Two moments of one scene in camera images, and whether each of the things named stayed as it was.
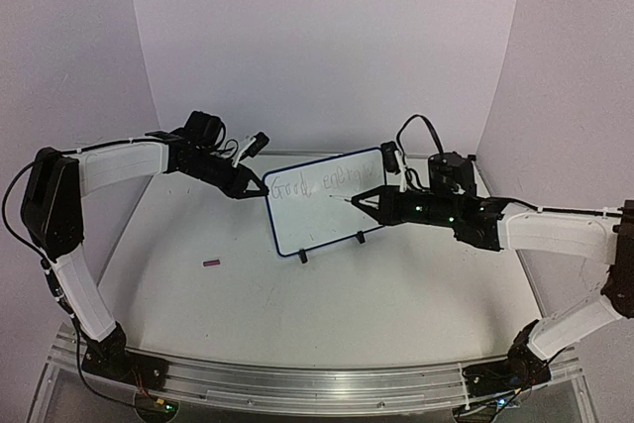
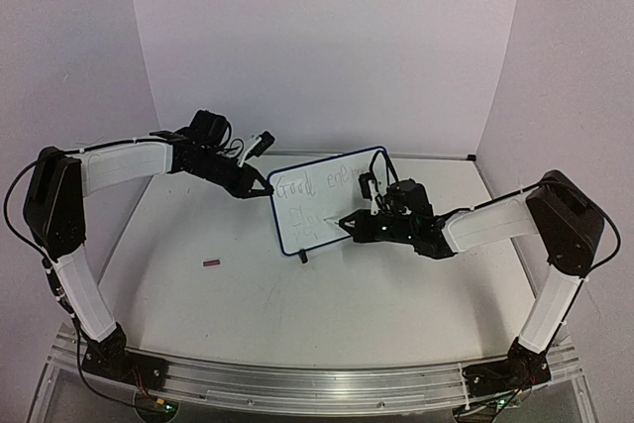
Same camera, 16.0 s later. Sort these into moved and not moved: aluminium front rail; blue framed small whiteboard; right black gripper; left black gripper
Moved: right black gripper
Not moved: aluminium front rail; left black gripper; blue framed small whiteboard
